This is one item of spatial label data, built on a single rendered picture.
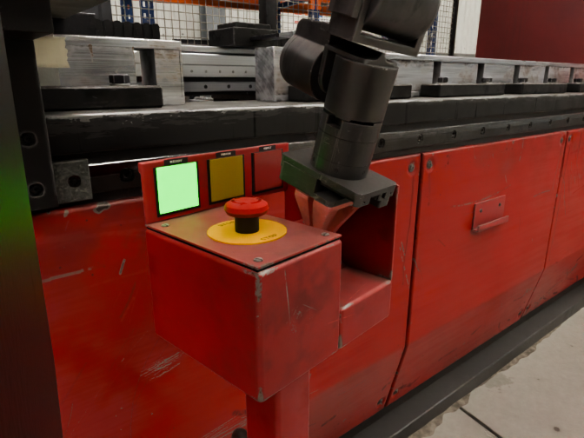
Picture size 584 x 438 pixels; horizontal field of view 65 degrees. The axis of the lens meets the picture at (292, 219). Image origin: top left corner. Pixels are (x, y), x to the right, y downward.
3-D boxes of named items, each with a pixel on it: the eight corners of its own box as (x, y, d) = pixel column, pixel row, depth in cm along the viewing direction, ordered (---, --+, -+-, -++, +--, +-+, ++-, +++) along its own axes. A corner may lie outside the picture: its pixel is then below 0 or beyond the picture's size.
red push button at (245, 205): (245, 248, 39) (244, 208, 38) (215, 237, 41) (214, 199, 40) (278, 236, 42) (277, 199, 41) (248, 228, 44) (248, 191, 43)
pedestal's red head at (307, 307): (261, 406, 37) (255, 189, 31) (154, 335, 47) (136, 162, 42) (390, 315, 51) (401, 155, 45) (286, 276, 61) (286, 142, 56)
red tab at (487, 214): (478, 232, 113) (481, 205, 111) (470, 230, 115) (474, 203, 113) (507, 221, 122) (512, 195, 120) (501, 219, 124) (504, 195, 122)
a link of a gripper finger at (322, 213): (305, 224, 55) (323, 151, 50) (352, 253, 51) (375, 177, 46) (264, 238, 50) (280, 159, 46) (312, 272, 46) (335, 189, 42)
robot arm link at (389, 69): (367, 52, 36) (415, 58, 39) (318, 35, 41) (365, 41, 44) (345, 135, 39) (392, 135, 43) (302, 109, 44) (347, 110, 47)
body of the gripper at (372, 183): (317, 161, 51) (333, 96, 48) (393, 200, 45) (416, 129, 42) (276, 169, 46) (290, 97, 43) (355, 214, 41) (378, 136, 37)
